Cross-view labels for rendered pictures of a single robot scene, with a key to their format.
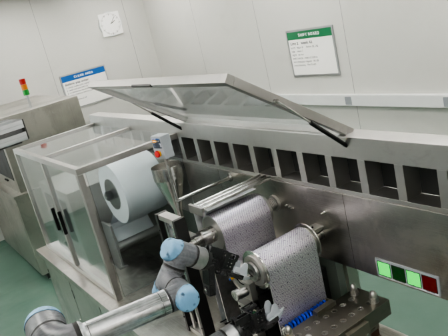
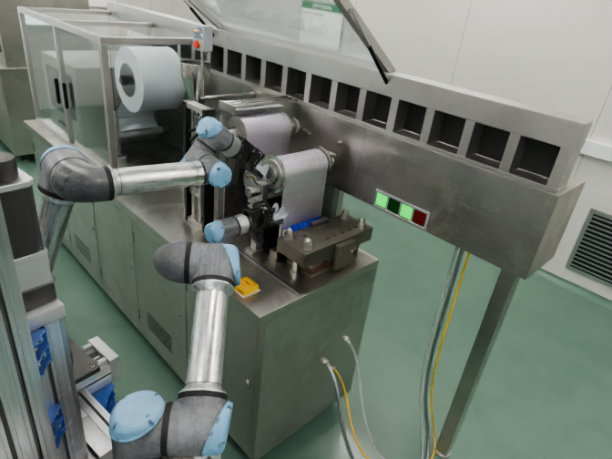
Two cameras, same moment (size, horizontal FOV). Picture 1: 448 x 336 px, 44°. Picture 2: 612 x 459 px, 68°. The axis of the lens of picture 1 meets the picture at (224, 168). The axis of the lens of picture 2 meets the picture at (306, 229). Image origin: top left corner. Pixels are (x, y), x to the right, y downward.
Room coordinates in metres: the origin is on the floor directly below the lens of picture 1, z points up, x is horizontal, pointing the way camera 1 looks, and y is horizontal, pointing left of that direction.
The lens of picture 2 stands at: (0.16, 0.29, 1.91)
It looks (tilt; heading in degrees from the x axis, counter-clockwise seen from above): 28 degrees down; 344
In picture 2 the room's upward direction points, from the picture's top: 7 degrees clockwise
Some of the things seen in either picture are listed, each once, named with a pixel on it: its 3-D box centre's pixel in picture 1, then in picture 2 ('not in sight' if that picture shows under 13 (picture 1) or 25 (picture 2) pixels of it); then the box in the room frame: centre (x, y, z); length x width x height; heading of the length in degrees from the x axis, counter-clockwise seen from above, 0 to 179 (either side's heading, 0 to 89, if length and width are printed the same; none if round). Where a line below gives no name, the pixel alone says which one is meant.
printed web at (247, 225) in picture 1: (264, 268); (273, 178); (1.96, -0.06, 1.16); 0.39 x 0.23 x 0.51; 31
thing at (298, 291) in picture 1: (299, 292); (302, 204); (1.80, -0.16, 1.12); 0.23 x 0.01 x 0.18; 121
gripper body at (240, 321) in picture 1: (248, 322); (257, 217); (1.67, 0.04, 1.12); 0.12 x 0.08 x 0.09; 121
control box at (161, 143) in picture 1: (161, 146); (200, 37); (2.27, 0.24, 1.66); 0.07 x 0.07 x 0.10; 42
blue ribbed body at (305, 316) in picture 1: (307, 315); (303, 225); (1.78, -0.17, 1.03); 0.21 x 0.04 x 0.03; 121
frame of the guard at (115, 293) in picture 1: (101, 198); (109, 85); (3.14, 0.74, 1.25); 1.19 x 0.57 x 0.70; 31
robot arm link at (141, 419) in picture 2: not in sight; (141, 426); (0.90, 0.40, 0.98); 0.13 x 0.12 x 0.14; 82
